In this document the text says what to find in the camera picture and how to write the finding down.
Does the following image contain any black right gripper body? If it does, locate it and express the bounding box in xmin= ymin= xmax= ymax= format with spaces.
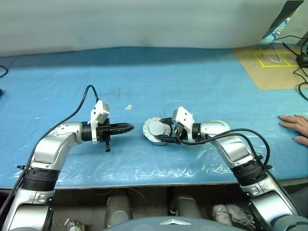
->
xmin=174 ymin=121 xmax=191 ymax=144

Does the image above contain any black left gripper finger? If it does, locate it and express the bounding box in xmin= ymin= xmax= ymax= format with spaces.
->
xmin=110 ymin=128 xmax=135 ymax=136
xmin=110 ymin=122 xmax=134 ymax=130

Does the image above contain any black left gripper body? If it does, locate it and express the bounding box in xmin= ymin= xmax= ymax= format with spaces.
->
xmin=96 ymin=123 xmax=114 ymax=153

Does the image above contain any round grey motor lid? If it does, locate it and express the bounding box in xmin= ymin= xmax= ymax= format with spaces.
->
xmin=147 ymin=120 xmax=172 ymax=141

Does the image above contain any round silver motor housing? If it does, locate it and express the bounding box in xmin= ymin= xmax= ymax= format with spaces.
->
xmin=142 ymin=116 xmax=174 ymax=147

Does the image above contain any bare person hand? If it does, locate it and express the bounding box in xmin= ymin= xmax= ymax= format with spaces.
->
xmin=278 ymin=114 xmax=308 ymax=145

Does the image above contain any blue plastic table cover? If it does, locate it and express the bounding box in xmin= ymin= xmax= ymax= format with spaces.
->
xmin=0 ymin=47 xmax=308 ymax=190

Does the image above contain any grey rounded cylinder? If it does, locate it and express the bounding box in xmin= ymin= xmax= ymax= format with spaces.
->
xmin=105 ymin=194 xmax=133 ymax=228
xmin=172 ymin=195 xmax=202 ymax=218

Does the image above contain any blue-grey rounded panel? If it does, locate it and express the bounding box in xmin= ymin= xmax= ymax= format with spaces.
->
xmin=101 ymin=216 xmax=238 ymax=231

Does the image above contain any white crumpled cloth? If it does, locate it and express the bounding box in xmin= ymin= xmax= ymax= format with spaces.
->
xmin=211 ymin=204 xmax=256 ymax=228

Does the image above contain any silver metal clamp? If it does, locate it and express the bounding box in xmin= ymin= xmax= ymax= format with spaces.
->
xmin=64 ymin=218 xmax=86 ymax=231

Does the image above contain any brown cardboard sheet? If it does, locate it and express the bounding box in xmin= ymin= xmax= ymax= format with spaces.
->
xmin=232 ymin=45 xmax=308 ymax=90

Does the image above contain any black power adapter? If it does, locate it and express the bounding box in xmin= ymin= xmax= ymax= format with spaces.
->
xmin=295 ymin=53 xmax=308 ymax=68

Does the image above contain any grey metal stand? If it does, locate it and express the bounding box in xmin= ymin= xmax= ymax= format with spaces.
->
xmin=261 ymin=0 xmax=308 ymax=45

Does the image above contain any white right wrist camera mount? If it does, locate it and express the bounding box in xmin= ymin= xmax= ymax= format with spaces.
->
xmin=172 ymin=107 xmax=195 ymax=142

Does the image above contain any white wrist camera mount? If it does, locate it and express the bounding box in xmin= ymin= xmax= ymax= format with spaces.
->
xmin=88 ymin=100 xmax=111 ymax=144
xmin=172 ymin=107 xmax=195 ymax=142

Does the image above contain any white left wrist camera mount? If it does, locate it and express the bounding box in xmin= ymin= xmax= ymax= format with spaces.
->
xmin=88 ymin=100 xmax=111 ymax=144

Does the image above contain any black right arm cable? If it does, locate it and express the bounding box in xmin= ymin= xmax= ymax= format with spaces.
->
xmin=179 ymin=128 xmax=304 ymax=217

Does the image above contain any thin white cable loop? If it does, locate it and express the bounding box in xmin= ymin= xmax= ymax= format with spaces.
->
xmin=258 ymin=43 xmax=281 ymax=64

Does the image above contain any black power cable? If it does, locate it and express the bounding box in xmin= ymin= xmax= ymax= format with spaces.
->
xmin=293 ymin=66 xmax=308 ymax=101
xmin=276 ymin=35 xmax=308 ymax=56

